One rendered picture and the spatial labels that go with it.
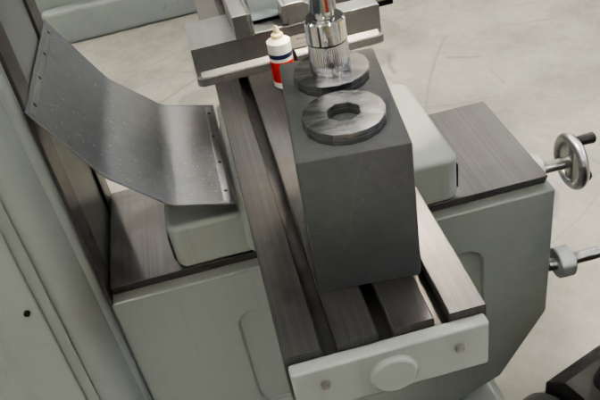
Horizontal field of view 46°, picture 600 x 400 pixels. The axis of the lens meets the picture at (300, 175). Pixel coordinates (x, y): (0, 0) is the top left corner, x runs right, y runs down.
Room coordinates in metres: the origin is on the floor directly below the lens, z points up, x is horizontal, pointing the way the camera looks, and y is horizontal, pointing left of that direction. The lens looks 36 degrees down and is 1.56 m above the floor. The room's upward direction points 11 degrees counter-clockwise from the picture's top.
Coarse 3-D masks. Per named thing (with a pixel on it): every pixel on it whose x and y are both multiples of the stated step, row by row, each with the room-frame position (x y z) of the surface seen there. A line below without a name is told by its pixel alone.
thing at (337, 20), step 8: (312, 16) 0.74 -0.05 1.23; (336, 16) 0.73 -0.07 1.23; (344, 16) 0.73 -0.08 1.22; (304, 24) 0.73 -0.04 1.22; (312, 24) 0.72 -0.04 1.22; (320, 24) 0.72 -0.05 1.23; (328, 24) 0.72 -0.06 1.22; (336, 24) 0.72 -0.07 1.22; (344, 24) 0.73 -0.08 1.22; (312, 32) 0.72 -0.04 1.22; (320, 32) 0.72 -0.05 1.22; (328, 32) 0.72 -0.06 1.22
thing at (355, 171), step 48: (288, 96) 0.71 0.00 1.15; (336, 96) 0.67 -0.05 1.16; (384, 96) 0.67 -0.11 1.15; (336, 144) 0.60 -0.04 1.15; (384, 144) 0.58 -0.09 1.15; (336, 192) 0.58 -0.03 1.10; (384, 192) 0.58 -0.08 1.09; (336, 240) 0.58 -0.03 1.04; (384, 240) 0.58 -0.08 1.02; (336, 288) 0.58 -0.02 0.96
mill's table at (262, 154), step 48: (240, 96) 1.07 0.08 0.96; (240, 144) 0.92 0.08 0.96; (288, 144) 0.90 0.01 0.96; (288, 192) 0.78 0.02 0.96; (288, 240) 0.71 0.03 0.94; (432, 240) 0.63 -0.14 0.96; (288, 288) 0.60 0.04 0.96; (384, 288) 0.57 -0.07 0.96; (432, 288) 0.56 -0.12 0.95; (288, 336) 0.53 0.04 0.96; (336, 336) 0.51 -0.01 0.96; (384, 336) 0.52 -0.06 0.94; (432, 336) 0.50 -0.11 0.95; (480, 336) 0.50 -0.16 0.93; (288, 384) 0.50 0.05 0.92; (336, 384) 0.48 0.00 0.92; (384, 384) 0.48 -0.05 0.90
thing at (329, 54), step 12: (312, 36) 0.72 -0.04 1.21; (324, 36) 0.72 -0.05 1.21; (336, 36) 0.72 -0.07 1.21; (312, 48) 0.72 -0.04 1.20; (324, 48) 0.72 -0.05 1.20; (336, 48) 0.72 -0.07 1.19; (348, 48) 0.73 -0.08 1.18; (312, 60) 0.73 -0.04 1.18; (324, 60) 0.72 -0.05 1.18; (336, 60) 0.72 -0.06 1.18; (348, 60) 0.73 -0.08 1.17; (312, 72) 0.73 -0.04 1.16; (324, 72) 0.72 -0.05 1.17; (336, 72) 0.72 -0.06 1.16
